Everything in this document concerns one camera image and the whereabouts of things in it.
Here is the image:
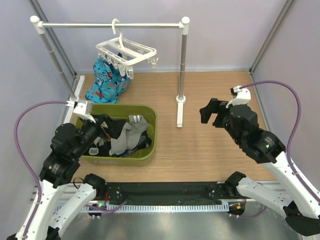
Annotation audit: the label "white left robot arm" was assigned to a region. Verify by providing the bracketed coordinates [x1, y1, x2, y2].
[8, 114, 127, 240]

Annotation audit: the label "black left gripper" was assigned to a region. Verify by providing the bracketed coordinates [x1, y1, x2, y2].
[72, 112, 126, 159]

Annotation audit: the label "grey sock black stripes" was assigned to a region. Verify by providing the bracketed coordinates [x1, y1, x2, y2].
[126, 115, 149, 149]

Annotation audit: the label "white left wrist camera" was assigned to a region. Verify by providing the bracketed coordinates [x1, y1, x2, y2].
[66, 99, 96, 123]

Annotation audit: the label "white clip sock hanger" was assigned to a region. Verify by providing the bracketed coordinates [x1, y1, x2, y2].
[95, 29, 159, 80]

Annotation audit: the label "green plastic basket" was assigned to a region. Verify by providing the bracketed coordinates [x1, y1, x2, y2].
[82, 104, 158, 167]

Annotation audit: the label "black patterned sock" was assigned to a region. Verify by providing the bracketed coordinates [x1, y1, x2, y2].
[107, 131, 153, 159]
[83, 141, 111, 157]

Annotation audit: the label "aluminium slotted rail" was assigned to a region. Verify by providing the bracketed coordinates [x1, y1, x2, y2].
[79, 202, 230, 214]

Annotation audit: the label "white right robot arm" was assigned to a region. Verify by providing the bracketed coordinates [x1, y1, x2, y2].
[199, 98, 320, 236]

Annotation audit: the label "white metal drying rack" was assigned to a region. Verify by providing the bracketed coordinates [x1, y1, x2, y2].
[30, 15, 190, 128]

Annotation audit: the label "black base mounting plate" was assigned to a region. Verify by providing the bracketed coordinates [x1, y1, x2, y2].
[94, 181, 245, 206]

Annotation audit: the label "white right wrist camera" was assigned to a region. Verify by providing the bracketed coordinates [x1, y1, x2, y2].
[226, 85, 252, 109]

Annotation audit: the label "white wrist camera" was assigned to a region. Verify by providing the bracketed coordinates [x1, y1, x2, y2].
[226, 85, 252, 109]
[66, 99, 96, 123]

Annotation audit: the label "blue shark pattern sock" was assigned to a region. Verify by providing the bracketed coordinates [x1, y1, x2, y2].
[85, 56, 120, 104]

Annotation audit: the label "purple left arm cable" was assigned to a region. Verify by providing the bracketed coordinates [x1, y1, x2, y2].
[14, 100, 73, 240]

